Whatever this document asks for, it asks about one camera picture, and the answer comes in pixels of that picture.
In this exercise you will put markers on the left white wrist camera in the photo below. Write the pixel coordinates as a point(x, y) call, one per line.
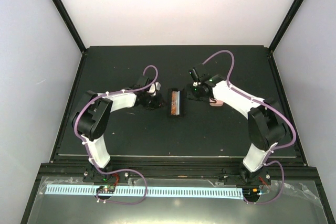
point(154, 88)

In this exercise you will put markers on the pink glasses case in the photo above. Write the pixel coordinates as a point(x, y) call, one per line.
point(215, 103)

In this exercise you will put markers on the clear plastic sheet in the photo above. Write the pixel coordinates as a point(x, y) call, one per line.
point(176, 201)

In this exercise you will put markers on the light blue cleaning cloth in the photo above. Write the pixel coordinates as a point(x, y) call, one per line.
point(179, 102)

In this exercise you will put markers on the brown sunglasses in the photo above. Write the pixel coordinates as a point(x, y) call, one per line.
point(173, 103)

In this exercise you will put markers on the circuit board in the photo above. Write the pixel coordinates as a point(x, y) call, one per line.
point(105, 189)
point(255, 191)

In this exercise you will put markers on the black frame post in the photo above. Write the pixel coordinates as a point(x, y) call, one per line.
point(295, 6)
point(69, 24)

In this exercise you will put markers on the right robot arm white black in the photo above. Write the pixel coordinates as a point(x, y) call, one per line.
point(265, 127)

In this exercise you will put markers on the black glasses case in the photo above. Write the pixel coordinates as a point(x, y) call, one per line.
point(169, 103)

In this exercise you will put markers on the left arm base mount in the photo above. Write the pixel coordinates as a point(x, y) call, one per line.
point(91, 175)

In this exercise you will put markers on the left circuit board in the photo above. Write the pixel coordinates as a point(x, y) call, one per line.
point(105, 189)

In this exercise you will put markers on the right circuit board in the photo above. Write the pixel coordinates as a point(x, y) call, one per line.
point(255, 191)

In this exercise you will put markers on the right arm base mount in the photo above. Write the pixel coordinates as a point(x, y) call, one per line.
point(233, 178)

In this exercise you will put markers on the left black frame post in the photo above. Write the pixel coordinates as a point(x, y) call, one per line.
point(69, 24)

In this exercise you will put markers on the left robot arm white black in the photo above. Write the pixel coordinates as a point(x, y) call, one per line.
point(91, 117)

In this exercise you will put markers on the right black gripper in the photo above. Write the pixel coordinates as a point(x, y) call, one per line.
point(189, 95)

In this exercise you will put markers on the white slotted cable duct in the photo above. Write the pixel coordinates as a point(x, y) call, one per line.
point(150, 191)

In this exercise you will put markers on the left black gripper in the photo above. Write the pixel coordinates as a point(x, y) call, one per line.
point(158, 104)

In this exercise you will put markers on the right black frame post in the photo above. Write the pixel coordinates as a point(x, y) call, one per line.
point(295, 6)

